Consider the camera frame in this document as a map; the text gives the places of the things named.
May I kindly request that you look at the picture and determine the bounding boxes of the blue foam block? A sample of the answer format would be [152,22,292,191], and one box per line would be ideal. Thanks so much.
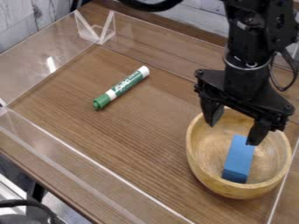
[221,135,255,184]

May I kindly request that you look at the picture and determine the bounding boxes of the black cable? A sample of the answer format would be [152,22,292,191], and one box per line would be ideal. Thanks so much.
[0,199,56,224]

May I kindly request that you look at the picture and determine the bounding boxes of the clear acrylic tray wall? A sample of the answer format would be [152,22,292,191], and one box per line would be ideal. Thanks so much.
[0,4,299,224]

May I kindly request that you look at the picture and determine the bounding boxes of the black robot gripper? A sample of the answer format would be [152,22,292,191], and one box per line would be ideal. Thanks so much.
[193,66,295,146]

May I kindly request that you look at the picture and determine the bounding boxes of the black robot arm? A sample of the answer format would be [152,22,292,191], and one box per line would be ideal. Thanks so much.
[194,0,299,145]

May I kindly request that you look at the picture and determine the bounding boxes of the light wooden bowl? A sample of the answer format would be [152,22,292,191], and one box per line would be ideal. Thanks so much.
[185,108,292,200]

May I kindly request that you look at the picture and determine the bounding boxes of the green dry erase marker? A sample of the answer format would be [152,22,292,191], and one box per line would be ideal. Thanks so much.
[92,66,149,110]

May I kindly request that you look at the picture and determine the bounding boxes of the black metal table frame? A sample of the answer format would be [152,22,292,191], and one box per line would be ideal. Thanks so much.
[0,155,60,224]

